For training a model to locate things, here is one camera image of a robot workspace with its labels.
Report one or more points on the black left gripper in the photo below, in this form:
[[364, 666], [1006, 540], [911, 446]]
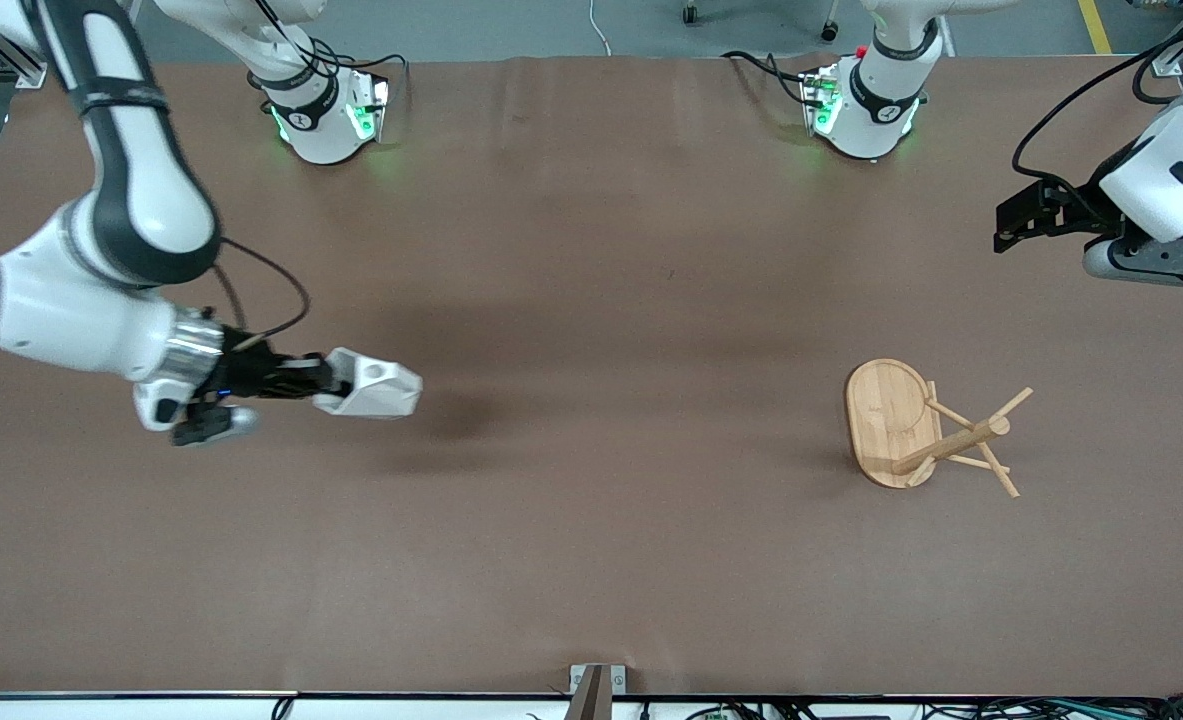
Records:
[[1073, 211]]

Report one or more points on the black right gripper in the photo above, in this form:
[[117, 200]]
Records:
[[249, 373]]

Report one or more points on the white faceted cup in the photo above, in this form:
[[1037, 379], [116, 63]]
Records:
[[376, 385]]

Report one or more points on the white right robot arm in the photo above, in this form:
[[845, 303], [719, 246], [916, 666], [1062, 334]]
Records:
[[131, 200]]

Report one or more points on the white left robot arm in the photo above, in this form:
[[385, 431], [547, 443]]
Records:
[[1161, 170]]

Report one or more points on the wooden cup rack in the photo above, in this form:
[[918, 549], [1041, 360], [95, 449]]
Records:
[[886, 420]]

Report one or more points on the brown table cover sheet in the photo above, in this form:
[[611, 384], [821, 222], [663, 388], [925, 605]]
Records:
[[591, 500]]

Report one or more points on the metal table bracket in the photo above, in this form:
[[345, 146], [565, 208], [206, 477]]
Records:
[[596, 690]]

